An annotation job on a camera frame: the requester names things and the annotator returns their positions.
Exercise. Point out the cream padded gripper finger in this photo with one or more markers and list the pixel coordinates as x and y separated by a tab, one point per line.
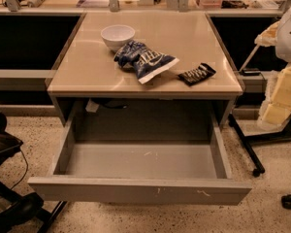
268	37
276	108

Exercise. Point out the blue chip bag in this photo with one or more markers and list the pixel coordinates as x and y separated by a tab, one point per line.
147	63

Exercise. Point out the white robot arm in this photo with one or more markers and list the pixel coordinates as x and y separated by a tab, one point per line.
283	44

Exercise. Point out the open grey drawer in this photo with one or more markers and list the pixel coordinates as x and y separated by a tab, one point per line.
142	152

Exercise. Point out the black snack packet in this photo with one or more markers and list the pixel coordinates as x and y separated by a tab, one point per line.
197	75

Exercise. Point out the black caster wheel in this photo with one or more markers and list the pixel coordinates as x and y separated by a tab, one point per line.
286	201

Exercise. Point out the white bowl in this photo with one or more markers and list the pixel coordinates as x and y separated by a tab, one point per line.
116	36

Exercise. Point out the black office chair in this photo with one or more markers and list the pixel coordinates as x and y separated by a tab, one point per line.
40	136

